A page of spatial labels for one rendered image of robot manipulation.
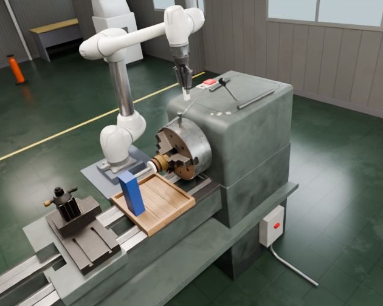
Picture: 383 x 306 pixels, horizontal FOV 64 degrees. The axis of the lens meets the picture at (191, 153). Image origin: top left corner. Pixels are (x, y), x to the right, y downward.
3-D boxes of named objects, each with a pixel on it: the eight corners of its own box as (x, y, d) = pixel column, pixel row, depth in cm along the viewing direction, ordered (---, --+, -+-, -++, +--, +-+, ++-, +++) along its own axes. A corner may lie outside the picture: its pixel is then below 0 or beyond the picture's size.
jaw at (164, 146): (174, 147, 167) (163, 128, 166) (178, 145, 162) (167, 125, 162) (157, 156, 161) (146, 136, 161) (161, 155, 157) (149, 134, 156)
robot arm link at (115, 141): (100, 160, 208) (90, 133, 196) (117, 146, 221) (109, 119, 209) (119, 164, 201) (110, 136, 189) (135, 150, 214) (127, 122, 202)
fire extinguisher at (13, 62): (30, 82, 650) (17, 53, 617) (17, 86, 638) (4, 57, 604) (26, 80, 667) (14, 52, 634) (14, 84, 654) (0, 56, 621)
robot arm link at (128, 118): (116, 144, 220) (134, 129, 236) (134, 148, 214) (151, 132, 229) (87, 32, 175) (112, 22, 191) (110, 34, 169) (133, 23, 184)
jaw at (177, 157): (181, 149, 161) (196, 155, 153) (183, 157, 164) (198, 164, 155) (165, 158, 156) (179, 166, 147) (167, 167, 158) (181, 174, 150)
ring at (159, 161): (160, 148, 161) (145, 156, 157) (171, 155, 155) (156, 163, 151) (163, 162, 166) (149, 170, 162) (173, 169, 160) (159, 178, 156)
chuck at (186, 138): (171, 154, 187) (167, 110, 166) (207, 182, 169) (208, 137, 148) (158, 161, 183) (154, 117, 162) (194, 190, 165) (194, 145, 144)
